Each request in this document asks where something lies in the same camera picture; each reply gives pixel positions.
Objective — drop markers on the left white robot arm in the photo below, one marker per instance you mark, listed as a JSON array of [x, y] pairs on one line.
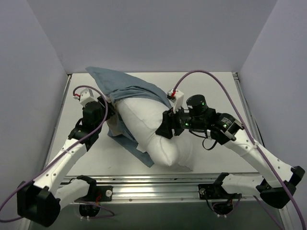
[[41, 199]]

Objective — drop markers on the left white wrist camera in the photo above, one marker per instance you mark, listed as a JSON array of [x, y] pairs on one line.
[[85, 96]]

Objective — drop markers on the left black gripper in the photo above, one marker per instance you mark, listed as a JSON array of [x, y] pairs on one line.
[[105, 107]]

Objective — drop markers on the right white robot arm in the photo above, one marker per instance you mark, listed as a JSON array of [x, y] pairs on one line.
[[276, 181]]

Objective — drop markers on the aluminium table frame rail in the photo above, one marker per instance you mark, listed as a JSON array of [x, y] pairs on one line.
[[132, 181]]

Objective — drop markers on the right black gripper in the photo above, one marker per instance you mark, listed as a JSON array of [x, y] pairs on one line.
[[170, 123]]

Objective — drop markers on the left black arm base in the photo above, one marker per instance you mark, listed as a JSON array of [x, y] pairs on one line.
[[90, 205]]

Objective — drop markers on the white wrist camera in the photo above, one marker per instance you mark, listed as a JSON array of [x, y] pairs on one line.
[[85, 96], [177, 98]]

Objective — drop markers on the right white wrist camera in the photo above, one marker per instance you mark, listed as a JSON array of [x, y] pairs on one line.
[[177, 98]]

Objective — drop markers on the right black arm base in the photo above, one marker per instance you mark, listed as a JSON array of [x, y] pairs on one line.
[[218, 200]]

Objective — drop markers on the white care label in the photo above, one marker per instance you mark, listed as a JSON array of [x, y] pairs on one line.
[[141, 148]]

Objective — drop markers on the white pillow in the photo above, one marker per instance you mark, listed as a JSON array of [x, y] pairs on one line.
[[142, 117]]

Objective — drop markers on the blue plaid pillowcase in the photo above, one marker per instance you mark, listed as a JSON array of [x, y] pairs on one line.
[[115, 86]]

